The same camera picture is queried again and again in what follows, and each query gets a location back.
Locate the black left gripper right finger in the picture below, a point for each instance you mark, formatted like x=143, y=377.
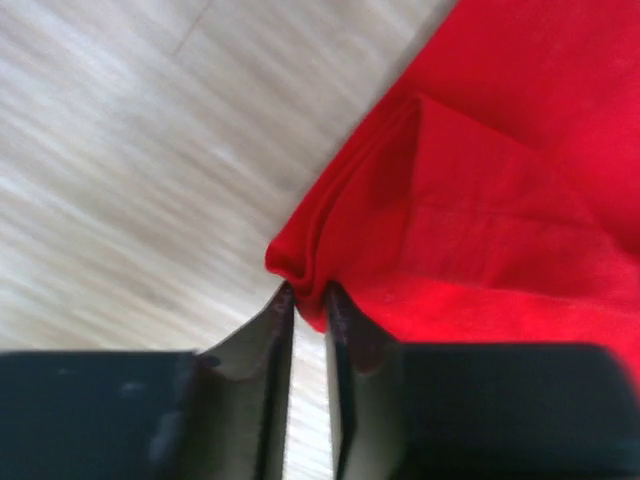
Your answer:
x=363, y=401

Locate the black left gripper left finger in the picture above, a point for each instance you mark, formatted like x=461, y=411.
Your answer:
x=240, y=420

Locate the red t shirt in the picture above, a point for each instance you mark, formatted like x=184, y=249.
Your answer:
x=492, y=195

